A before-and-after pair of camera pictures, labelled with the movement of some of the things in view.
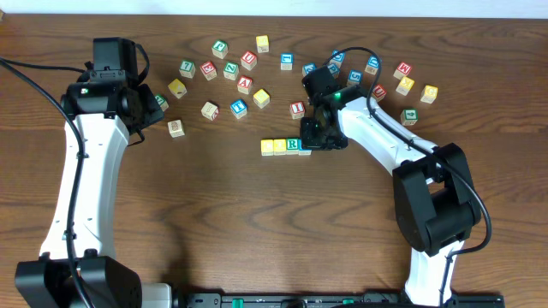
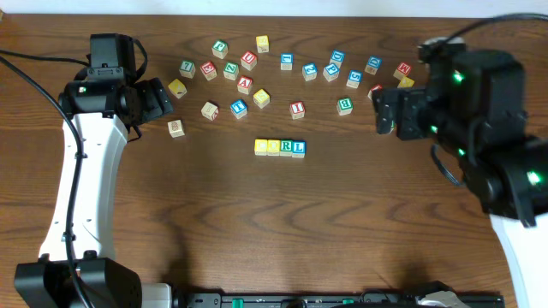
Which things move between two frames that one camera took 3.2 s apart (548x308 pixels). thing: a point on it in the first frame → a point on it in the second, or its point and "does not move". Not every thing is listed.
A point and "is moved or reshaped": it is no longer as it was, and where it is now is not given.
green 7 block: [187, 68] does not move
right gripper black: [319, 133] → [396, 113]
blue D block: [336, 61] does not move
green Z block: [230, 71] does not move
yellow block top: [262, 43] does not move
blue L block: [301, 151] is moved or reshaped
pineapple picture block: [176, 128] does not move
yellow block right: [405, 85] does not move
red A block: [245, 85] does not move
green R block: [292, 145] is moved or reshaped
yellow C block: [267, 147] is moved or reshaped
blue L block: [286, 61] does not move
